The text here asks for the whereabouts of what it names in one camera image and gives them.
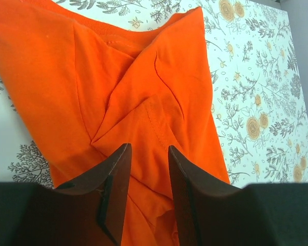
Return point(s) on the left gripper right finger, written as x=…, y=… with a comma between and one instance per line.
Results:
x=209, y=211

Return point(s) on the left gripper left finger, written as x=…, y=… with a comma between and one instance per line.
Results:
x=87, y=210

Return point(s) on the orange t-shirt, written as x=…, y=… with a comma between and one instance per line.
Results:
x=84, y=87

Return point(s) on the floral patterned table mat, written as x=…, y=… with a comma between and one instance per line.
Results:
x=258, y=104

